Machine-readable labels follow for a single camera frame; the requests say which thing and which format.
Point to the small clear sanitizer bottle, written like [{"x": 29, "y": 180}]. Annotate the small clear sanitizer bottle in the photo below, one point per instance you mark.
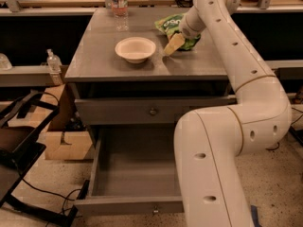
[{"x": 53, "y": 61}]

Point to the green rice chip bag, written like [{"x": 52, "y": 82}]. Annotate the green rice chip bag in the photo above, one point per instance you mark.
[{"x": 170, "y": 26}]

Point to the brown cardboard box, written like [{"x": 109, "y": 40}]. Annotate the brown cardboard box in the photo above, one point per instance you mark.
[{"x": 65, "y": 136}]

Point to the black cart frame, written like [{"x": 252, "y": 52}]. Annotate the black cart frame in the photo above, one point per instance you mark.
[{"x": 20, "y": 149}]

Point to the open grey middle drawer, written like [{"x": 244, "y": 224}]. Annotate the open grey middle drawer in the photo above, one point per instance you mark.
[{"x": 133, "y": 172}]

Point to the clear plastic water bottle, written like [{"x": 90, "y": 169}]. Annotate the clear plastic water bottle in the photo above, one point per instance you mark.
[{"x": 120, "y": 7}]

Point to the white paper bowl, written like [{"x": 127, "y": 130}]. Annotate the white paper bowl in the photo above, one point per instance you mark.
[{"x": 135, "y": 49}]

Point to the grey wooden drawer cabinet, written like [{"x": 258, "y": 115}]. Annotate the grey wooden drawer cabinet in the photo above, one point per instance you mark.
[{"x": 96, "y": 71}]

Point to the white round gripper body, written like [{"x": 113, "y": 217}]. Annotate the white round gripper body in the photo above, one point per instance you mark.
[{"x": 190, "y": 32}]

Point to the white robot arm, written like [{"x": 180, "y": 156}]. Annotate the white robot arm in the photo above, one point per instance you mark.
[{"x": 207, "y": 141}]

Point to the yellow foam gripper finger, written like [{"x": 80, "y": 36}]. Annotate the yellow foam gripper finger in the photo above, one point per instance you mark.
[{"x": 176, "y": 41}]

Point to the closed grey top drawer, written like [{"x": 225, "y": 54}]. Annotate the closed grey top drawer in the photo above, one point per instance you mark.
[{"x": 143, "y": 110}]

